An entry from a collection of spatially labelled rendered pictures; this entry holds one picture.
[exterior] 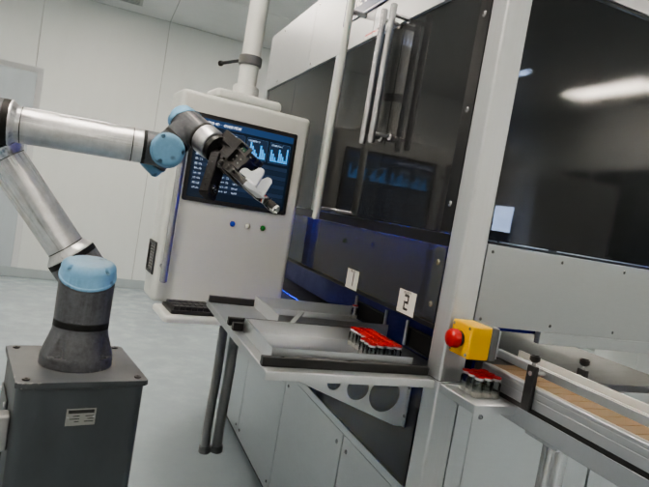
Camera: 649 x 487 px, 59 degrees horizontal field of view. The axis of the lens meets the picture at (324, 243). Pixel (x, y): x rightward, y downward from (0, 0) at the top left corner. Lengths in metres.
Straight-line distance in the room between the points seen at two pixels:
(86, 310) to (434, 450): 0.83
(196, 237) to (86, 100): 4.69
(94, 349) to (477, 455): 0.91
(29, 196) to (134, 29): 5.44
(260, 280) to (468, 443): 1.08
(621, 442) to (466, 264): 0.46
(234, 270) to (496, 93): 1.21
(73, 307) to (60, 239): 0.20
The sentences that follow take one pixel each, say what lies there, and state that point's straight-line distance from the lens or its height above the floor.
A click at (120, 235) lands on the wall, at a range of 6.66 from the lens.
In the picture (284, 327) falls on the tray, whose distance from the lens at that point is 1.49.
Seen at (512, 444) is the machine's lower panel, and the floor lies 0.74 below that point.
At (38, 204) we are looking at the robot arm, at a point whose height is 1.12.
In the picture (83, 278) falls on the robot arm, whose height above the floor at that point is 0.99.
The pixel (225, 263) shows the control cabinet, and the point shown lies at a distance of 2.13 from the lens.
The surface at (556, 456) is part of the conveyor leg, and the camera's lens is 1.30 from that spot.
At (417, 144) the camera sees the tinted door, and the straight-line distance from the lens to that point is 1.57.
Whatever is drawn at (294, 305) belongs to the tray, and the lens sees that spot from 1.85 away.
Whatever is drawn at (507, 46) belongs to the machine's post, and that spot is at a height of 1.63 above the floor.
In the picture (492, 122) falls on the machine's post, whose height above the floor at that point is 1.47.
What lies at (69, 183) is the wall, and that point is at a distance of 6.63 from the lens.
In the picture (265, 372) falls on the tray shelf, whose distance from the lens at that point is 1.18.
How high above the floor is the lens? 1.22
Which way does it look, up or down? 3 degrees down
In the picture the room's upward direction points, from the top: 10 degrees clockwise
